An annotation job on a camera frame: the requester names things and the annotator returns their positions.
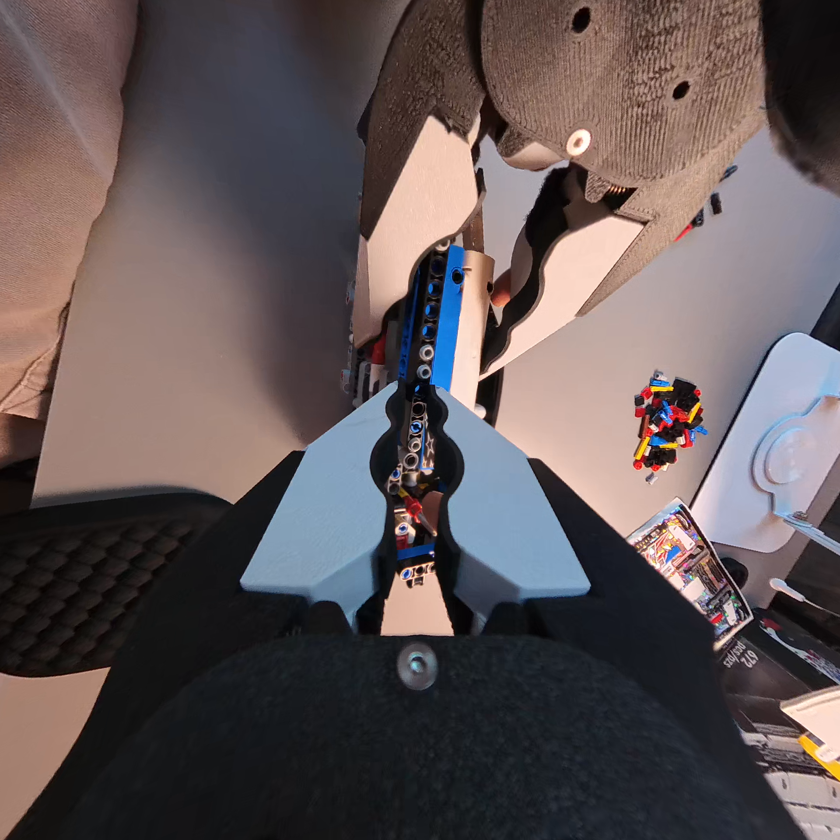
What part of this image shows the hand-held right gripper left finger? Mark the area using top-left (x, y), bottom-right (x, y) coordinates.
top-left (239, 381), bottom-right (403, 634)

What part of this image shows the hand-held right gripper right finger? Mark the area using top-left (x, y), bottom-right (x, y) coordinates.
top-left (433, 386), bottom-right (592, 634)

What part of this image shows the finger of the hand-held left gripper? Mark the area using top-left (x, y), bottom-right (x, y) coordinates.
top-left (478, 167), bottom-right (648, 383)
top-left (351, 115), bottom-right (488, 352)

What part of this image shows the partly built lego car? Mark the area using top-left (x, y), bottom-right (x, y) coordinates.
top-left (340, 236), bottom-right (506, 589)

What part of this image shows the pile of multicoloured lego pieces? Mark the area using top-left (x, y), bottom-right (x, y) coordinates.
top-left (632, 369), bottom-right (711, 487)

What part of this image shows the black lego set box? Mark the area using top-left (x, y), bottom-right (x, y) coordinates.
top-left (712, 607), bottom-right (840, 840)

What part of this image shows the pile of blue black pins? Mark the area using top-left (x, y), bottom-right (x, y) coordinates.
top-left (686, 164), bottom-right (739, 245)

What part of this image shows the shiny sticker sheet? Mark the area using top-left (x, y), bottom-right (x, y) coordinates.
top-left (625, 497), bottom-right (754, 643)

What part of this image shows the white stand base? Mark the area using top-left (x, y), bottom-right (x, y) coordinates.
top-left (692, 331), bottom-right (840, 559)

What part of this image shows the thin white cable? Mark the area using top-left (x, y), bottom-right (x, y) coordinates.
top-left (769, 576), bottom-right (829, 613)

